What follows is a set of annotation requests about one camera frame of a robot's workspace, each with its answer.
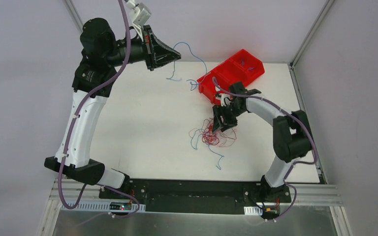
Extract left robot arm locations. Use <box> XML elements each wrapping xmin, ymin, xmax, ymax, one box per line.
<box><xmin>44</xmin><ymin>18</ymin><xmax>181</xmax><ymax>199</ymax></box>

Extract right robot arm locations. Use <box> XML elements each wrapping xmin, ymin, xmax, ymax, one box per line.
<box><xmin>212</xmin><ymin>82</ymin><xmax>315</xmax><ymax>202</ymax></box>

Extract red plastic bin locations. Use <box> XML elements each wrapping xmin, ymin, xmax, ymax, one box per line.
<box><xmin>197</xmin><ymin>49</ymin><xmax>265</xmax><ymax>105</ymax></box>

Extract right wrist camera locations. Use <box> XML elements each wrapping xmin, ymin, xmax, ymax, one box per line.
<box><xmin>216</xmin><ymin>93</ymin><xmax>232</xmax><ymax>107</ymax></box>

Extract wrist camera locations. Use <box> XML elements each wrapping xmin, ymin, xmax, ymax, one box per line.
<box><xmin>125</xmin><ymin>0</ymin><xmax>152</xmax><ymax>26</ymax></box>
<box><xmin>216</xmin><ymin>93</ymin><xmax>232</xmax><ymax>107</ymax></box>

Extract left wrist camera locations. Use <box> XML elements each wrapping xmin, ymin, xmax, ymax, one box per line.
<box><xmin>125</xmin><ymin>0</ymin><xmax>152</xmax><ymax>26</ymax></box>

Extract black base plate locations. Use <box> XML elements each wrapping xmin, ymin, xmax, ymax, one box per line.
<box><xmin>99</xmin><ymin>178</ymin><xmax>292</xmax><ymax>214</ymax></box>

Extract aluminium frame rail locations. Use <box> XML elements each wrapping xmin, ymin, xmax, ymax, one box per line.
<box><xmin>49</xmin><ymin>178</ymin><xmax>344</xmax><ymax>207</ymax></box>

